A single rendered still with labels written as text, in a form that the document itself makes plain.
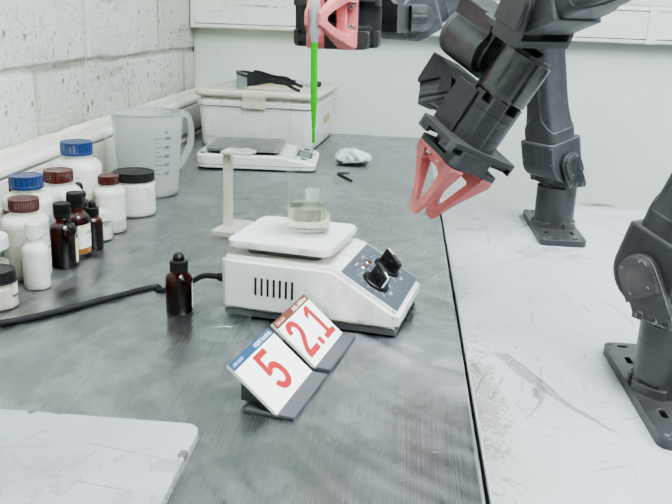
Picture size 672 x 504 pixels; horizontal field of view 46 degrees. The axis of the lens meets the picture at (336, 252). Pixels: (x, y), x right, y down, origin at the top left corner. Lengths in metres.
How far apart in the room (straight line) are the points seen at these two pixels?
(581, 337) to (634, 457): 0.25
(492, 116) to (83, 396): 0.48
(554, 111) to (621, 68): 1.11
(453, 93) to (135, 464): 0.50
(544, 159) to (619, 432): 0.64
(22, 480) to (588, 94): 1.98
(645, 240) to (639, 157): 1.68
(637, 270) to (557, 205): 0.59
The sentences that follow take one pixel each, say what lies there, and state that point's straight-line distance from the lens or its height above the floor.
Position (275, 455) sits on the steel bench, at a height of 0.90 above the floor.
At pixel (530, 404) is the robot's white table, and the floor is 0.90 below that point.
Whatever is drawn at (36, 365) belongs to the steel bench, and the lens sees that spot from 0.80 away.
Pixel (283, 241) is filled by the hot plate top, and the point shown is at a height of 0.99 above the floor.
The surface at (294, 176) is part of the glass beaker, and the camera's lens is 0.87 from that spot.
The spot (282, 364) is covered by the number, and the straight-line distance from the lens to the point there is 0.72.
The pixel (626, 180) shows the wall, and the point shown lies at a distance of 2.41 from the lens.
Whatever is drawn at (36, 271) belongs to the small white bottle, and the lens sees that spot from 0.99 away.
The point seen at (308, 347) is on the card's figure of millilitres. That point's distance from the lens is 0.77.
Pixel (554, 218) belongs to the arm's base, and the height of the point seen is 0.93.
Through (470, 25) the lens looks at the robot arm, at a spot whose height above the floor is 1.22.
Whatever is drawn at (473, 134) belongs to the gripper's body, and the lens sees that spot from 0.84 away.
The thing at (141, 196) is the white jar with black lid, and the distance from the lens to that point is 1.31.
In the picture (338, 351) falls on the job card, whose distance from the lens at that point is 0.79.
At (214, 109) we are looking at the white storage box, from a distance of 1.99.
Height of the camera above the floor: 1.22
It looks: 17 degrees down
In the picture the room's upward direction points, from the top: 2 degrees clockwise
